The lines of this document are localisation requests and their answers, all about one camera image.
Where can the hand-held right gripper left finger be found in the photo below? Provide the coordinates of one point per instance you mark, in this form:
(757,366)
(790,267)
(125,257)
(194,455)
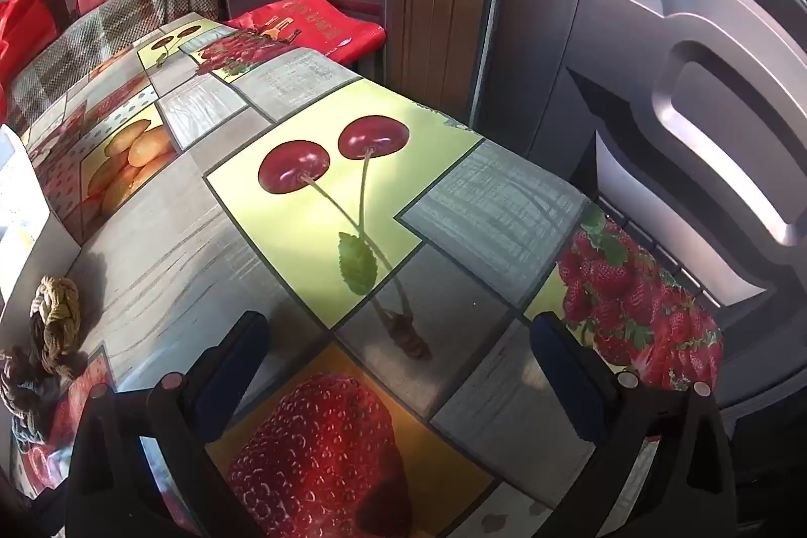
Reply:
(230,368)

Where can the white cardboard box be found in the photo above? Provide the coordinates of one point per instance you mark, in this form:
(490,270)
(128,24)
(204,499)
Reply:
(25,179)

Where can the fruit printed tablecloth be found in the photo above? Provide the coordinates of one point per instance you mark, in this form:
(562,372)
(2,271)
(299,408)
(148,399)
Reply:
(441,185)

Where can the red tote bag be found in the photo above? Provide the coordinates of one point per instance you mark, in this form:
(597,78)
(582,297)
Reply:
(22,34)

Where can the plaid covered bench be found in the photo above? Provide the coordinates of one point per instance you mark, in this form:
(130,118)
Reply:
(82,46)

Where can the red printed bag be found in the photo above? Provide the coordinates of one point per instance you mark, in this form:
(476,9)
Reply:
(302,24)

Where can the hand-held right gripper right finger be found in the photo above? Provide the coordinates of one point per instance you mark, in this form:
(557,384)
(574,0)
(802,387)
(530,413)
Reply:
(567,374)

